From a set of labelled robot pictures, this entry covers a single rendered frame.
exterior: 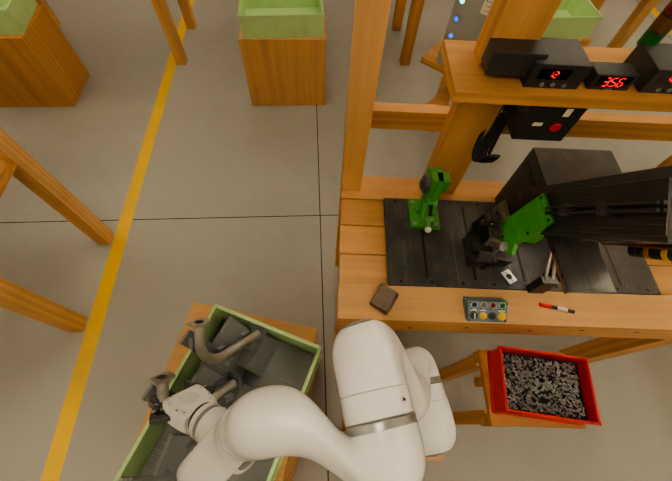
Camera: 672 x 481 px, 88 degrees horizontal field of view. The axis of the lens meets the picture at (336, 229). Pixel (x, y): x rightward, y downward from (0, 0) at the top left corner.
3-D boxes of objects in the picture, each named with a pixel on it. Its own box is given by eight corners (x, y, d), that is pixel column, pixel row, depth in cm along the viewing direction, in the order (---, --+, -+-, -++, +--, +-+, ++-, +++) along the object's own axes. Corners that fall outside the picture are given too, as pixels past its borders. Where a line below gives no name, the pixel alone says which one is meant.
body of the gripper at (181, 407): (224, 395, 84) (198, 378, 91) (184, 417, 76) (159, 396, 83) (224, 423, 85) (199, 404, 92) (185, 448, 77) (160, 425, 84)
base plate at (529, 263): (658, 296, 140) (662, 294, 139) (387, 286, 138) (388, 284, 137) (618, 209, 161) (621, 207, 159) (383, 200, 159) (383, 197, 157)
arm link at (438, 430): (419, 373, 102) (441, 359, 81) (441, 446, 93) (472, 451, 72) (379, 382, 100) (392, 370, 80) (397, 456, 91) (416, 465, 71)
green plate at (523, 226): (524, 252, 129) (573, 225, 111) (506, 249, 127) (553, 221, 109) (517, 226, 135) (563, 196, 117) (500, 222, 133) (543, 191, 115)
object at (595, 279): (610, 295, 116) (616, 292, 114) (562, 293, 116) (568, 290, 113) (573, 199, 136) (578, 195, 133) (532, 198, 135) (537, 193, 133)
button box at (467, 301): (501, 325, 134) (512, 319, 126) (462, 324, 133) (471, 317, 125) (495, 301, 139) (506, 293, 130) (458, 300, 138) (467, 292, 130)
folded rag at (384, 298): (381, 283, 137) (382, 281, 134) (398, 294, 135) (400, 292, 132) (368, 304, 132) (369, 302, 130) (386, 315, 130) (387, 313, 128)
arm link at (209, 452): (212, 525, 48) (197, 505, 71) (287, 422, 58) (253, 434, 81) (167, 478, 49) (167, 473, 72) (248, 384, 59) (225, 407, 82)
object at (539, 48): (536, 77, 99) (550, 55, 93) (484, 75, 99) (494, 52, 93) (529, 62, 103) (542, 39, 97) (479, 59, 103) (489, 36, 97)
